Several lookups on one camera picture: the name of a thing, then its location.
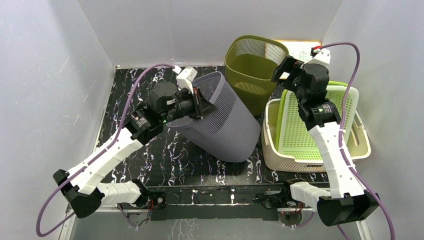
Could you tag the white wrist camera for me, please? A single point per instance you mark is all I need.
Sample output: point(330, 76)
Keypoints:
point(185, 77)
point(321, 56)

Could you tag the cream perforated plastic basket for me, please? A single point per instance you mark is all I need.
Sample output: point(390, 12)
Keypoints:
point(358, 144)

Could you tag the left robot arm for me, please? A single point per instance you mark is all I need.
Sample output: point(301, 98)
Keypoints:
point(82, 185)

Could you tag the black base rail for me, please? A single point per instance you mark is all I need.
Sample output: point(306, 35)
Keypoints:
point(248, 201)

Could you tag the grey slatted bin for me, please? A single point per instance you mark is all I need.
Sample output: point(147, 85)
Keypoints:
point(231, 133)

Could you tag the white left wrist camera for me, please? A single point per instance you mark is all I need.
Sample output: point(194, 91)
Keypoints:
point(185, 77)

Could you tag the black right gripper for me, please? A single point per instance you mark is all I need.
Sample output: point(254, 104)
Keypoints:
point(289, 66)

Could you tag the lime green perforated basket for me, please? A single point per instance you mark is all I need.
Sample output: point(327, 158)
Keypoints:
point(293, 139)

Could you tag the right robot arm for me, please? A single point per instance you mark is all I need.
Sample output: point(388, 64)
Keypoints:
point(348, 200)

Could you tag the olive green slatted bin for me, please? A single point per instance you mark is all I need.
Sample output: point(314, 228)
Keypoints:
point(249, 64)

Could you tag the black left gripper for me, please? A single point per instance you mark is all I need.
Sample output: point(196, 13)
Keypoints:
point(185, 92)

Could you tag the yellow framed whiteboard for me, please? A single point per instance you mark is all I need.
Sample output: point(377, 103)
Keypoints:
point(299, 51)

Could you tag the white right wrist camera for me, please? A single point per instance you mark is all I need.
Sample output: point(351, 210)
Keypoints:
point(321, 56)

